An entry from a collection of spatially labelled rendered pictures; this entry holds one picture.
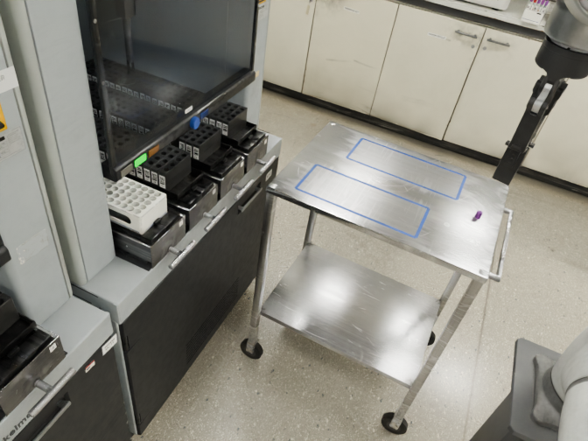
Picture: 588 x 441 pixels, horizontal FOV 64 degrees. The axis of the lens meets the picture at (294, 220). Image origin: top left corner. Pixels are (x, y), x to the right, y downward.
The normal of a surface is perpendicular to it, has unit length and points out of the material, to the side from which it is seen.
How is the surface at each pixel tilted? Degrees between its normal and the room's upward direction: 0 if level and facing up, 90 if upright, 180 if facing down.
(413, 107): 90
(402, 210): 0
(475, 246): 0
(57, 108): 90
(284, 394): 0
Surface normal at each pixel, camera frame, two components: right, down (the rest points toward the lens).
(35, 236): 0.90, 0.36
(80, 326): 0.14, -0.75
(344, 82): -0.40, 0.56
